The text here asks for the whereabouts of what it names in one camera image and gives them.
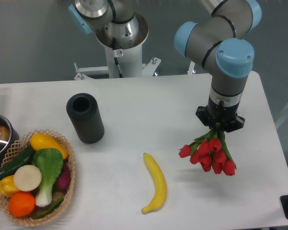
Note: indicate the yellow banana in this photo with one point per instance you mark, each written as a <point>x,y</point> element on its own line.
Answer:
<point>161,190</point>

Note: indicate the yellow bell pepper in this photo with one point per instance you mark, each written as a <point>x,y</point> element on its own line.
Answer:
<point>7,186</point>

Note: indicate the red tulip bouquet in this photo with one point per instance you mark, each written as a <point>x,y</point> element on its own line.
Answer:
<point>211,152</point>

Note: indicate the white round radish slice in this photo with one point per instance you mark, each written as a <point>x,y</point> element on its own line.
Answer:
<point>27,178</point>

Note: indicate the dark grey ribbed vase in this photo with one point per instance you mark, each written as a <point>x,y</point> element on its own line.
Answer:
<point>83,111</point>

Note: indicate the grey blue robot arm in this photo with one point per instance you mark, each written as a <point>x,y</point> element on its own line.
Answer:
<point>216,46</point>

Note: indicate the metal table clamp bracket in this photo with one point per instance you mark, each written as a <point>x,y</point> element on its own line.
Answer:
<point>191,69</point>

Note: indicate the yellow squash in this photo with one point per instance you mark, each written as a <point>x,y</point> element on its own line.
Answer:
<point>43,141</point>

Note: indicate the green chili pepper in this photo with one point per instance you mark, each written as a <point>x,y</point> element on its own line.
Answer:
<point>50,209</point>

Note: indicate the green cucumber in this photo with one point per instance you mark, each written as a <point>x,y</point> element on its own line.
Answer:
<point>22,159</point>

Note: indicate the green bok choy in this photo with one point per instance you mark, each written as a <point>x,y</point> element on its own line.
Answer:
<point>49,162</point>

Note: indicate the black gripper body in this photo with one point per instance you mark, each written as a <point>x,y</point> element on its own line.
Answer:
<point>219,117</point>

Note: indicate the orange fruit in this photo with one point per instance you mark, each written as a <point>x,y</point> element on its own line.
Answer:
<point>21,204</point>

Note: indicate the woven wicker basket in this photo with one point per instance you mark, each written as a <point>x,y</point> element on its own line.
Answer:
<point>12,152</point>

